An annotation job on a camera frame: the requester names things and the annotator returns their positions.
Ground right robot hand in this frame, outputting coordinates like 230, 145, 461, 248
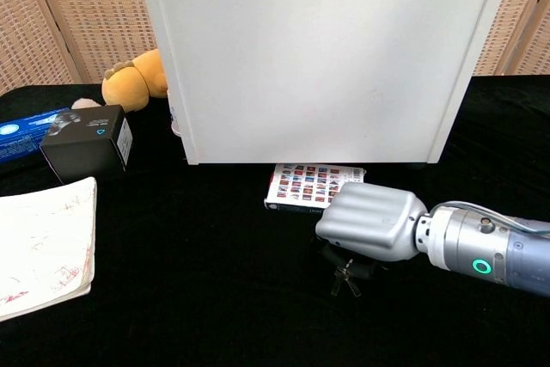
315, 181, 427, 282

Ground picture-printed card box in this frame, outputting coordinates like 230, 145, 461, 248
264, 163, 368, 215

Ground white cabinet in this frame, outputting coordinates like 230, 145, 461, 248
133, 0, 515, 170

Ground black tablecloth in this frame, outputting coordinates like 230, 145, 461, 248
0, 74, 550, 367

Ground woven rattan folding screen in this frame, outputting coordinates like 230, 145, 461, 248
0, 0, 168, 96
471, 0, 550, 77

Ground orange plush toy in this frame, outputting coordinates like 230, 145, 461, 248
101, 48, 169, 114

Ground black product box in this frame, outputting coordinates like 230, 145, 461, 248
39, 104, 133, 186

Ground spiral notebook with red drawings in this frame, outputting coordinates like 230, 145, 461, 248
0, 176, 98, 324

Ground blue light bulb box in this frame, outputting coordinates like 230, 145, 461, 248
0, 107, 72, 165

